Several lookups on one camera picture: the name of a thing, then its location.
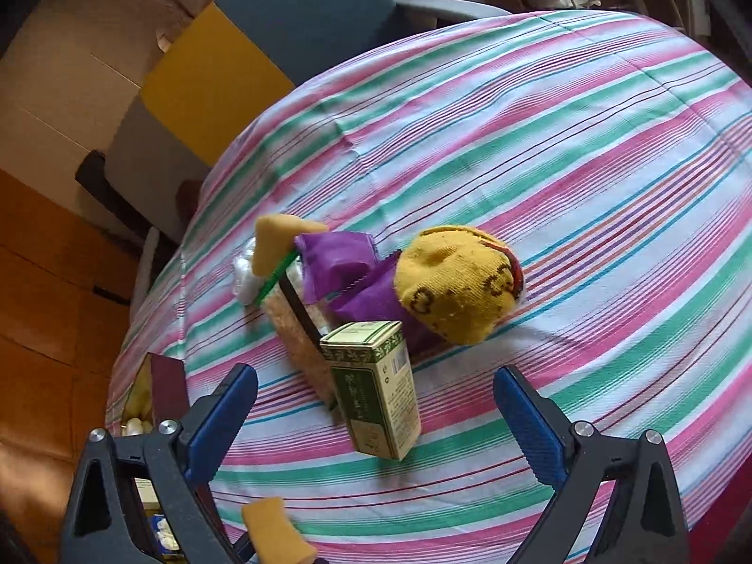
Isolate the yellow sponge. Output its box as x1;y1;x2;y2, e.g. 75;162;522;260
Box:
242;496;318;564
254;214;329;277

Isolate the black rolled mat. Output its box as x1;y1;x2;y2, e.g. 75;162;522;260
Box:
75;149;177;248

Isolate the small white cotton pack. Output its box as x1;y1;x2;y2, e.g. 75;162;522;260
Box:
234;240;263;306

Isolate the grey yellow blue chair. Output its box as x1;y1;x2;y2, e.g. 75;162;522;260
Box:
76;0;512;259

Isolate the wooden wardrobe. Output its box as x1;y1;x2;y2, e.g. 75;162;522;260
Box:
0;167;150;483

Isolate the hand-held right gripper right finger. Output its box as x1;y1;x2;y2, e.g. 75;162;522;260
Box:
493;364;688;564

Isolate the clear snack packet green edge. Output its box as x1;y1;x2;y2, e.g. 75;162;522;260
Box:
254;248;342;412

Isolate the striped tablecloth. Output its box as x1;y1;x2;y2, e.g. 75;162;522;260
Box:
106;8;752;564

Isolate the yellow patterned sock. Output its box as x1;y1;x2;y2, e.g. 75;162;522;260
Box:
393;224;526;346

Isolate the dark red bag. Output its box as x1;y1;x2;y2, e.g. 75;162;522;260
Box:
178;179;204;219

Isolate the green tea box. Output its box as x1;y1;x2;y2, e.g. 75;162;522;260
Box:
319;320;423;462

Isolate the purple packet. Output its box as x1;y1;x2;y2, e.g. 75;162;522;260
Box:
294;231;377;302
332;252;439;356

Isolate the gold tin box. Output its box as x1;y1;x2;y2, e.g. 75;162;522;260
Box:
109;352;190;564

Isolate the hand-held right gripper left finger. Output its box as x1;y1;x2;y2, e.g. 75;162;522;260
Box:
59;363;259;564

